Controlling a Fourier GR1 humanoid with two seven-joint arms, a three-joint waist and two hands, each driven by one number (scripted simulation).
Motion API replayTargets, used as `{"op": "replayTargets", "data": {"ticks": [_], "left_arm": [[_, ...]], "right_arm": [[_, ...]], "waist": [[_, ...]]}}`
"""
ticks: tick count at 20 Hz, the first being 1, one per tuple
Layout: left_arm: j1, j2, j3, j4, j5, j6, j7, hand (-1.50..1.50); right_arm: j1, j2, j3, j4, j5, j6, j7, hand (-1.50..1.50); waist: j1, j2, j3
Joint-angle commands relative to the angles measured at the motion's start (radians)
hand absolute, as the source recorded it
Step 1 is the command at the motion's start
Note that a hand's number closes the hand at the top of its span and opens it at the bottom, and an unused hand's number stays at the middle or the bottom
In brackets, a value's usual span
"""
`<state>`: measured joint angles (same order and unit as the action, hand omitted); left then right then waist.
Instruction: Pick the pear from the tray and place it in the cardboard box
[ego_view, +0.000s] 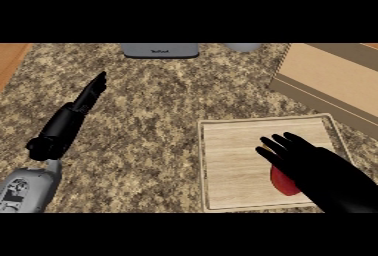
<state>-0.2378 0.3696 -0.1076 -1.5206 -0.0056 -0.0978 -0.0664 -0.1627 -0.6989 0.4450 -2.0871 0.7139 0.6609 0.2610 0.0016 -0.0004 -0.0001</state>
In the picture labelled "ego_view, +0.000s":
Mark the red pear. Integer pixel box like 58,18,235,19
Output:
269,164,303,197

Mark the pale grey round container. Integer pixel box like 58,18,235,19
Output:
223,43,263,53

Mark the grey flat appliance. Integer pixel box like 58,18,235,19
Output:
120,43,201,60

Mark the brown cardboard box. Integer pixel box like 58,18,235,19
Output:
268,43,378,132

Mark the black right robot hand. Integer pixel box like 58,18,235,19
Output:
254,131,378,214

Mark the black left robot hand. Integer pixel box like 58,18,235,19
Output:
26,70,110,162

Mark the pale wooden tray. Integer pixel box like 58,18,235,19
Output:
197,113,356,214

